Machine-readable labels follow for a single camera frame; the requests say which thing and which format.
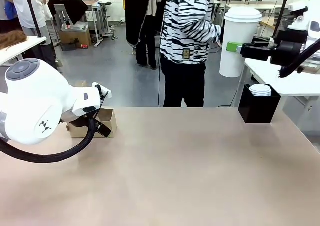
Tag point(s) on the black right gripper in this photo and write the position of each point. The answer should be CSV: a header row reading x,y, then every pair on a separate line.
x,y
290,50

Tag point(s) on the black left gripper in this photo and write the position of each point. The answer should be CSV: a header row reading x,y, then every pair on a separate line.
x,y
96,115

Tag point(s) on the tall white lidded paper cup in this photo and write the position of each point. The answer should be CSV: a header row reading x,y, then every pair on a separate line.
x,y
237,28

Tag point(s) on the person's right forearm zebra sleeve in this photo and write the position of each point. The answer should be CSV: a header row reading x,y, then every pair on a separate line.
x,y
210,30

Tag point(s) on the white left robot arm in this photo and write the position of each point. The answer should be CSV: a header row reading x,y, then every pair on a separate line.
x,y
32,98

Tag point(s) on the brown cardboard cup carrier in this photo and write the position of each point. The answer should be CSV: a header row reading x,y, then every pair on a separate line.
x,y
113,125

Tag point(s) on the stack of white cup lids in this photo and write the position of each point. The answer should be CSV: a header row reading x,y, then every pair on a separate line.
x,y
260,89

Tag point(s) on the black square cup holder box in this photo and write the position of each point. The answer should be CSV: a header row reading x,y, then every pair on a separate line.
x,y
257,110

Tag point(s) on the light wooden table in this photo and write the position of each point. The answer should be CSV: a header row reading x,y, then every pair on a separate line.
x,y
267,20

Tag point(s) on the thick black stand pole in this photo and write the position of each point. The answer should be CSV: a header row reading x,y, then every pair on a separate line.
x,y
283,8

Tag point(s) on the person in zebra hoodie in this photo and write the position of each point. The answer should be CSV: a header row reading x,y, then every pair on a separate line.
x,y
185,35

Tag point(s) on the small red item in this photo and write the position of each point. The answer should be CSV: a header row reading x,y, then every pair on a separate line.
x,y
85,45

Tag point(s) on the brown cardboard box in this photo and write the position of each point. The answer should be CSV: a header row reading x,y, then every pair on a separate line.
x,y
75,38

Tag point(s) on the grey plastic tray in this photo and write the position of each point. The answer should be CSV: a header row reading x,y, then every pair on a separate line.
x,y
77,26

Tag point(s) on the bystander in black coat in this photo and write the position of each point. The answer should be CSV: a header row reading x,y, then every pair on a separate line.
x,y
140,23

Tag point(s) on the white table with fur item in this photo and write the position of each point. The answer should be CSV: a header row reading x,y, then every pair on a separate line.
x,y
22,45

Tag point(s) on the brown furry item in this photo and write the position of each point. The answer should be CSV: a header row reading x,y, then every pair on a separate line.
x,y
12,39

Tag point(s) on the black cloth sheet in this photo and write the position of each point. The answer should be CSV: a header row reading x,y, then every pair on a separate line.
x,y
71,3

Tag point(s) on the thin black stand pole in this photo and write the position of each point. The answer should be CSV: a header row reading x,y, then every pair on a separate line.
x,y
32,8

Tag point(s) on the bystander in white shirt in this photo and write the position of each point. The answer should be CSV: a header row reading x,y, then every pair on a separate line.
x,y
25,8

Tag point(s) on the bystander in blue top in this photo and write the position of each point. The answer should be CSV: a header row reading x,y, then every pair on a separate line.
x,y
6,3

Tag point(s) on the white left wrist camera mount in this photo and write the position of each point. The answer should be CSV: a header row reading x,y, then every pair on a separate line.
x,y
106,90

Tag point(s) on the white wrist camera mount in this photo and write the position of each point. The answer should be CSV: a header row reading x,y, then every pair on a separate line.
x,y
106,90
298,20

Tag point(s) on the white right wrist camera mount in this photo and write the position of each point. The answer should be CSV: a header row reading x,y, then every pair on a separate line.
x,y
298,20

